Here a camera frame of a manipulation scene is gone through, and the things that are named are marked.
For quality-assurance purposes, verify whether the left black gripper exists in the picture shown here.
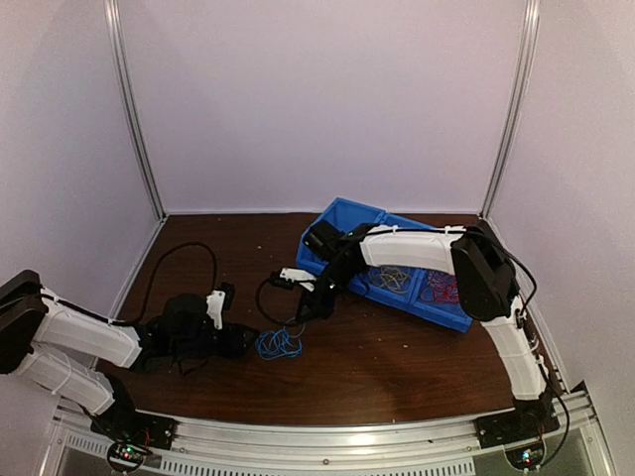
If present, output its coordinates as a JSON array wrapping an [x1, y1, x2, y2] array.
[[172, 320, 259, 362]]

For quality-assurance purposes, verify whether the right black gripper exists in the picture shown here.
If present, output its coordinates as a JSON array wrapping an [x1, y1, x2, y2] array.
[[297, 261, 360, 322]]

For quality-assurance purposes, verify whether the yellow cable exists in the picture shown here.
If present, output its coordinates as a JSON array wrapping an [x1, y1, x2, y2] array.
[[366, 267, 413, 294]]

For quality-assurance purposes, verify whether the red cable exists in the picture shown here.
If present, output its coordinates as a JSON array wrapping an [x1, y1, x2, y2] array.
[[419, 270, 460, 304]]

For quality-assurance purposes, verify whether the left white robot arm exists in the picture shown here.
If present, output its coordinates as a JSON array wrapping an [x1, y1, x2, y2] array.
[[1, 270, 260, 441]]

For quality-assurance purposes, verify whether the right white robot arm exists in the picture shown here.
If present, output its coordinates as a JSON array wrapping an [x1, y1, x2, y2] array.
[[295, 220, 554, 438]]

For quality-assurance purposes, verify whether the blue bin middle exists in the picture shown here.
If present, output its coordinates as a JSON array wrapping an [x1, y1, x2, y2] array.
[[349, 212, 429, 310]]

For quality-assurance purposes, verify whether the blue bin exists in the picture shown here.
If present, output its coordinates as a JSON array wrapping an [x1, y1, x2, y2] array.
[[349, 212, 429, 310], [410, 270, 472, 333], [296, 197, 385, 276]]

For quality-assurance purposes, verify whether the blue bin far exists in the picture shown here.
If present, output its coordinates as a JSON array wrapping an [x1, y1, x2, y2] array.
[[296, 197, 385, 276]]

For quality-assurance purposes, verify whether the blue bin near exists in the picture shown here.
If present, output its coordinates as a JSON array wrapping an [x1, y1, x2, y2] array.
[[410, 270, 472, 333]]

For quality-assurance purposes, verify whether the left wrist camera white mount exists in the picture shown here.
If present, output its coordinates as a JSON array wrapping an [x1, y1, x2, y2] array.
[[205, 290, 226, 330]]

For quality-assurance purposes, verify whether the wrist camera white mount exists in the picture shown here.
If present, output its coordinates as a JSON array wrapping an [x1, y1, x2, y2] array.
[[205, 290, 226, 330], [269, 268, 317, 292]]

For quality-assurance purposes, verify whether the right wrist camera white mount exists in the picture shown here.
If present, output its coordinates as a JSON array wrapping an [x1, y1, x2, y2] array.
[[269, 268, 317, 292]]

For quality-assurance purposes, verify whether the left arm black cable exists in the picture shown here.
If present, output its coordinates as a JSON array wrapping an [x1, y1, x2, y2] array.
[[108, 241, 219, 328]]

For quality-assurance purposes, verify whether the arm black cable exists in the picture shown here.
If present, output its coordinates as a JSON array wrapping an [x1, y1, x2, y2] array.
[[108, 241, 219, 328], [256, 225, 572, 442]]

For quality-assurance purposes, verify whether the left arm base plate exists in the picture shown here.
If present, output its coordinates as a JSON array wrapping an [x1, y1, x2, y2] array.
[[88, 412, 177, 450]]

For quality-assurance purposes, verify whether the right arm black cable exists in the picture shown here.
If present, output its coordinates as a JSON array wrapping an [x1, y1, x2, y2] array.
[[256, 225, 572, 442]]

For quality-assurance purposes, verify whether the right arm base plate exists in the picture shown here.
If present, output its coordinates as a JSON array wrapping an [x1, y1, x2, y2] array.
[[474, 411, 560, 449]]

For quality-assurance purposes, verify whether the right aluminium frame post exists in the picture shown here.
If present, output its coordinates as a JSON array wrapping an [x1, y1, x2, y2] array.
[[479, 0, 541, 219]]

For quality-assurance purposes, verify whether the aluminium frame post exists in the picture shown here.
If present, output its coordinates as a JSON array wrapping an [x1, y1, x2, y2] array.
[[479, 0, 541, 219], [103, 0, 167, 221]]

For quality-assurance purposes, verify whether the front aluminium rail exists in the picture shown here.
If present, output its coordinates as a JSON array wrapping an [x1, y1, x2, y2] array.
[[35, 391, 619, 475]]

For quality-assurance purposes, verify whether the left aluminium frame post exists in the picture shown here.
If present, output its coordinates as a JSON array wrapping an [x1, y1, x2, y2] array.
[[103, 0, 167, 221]]

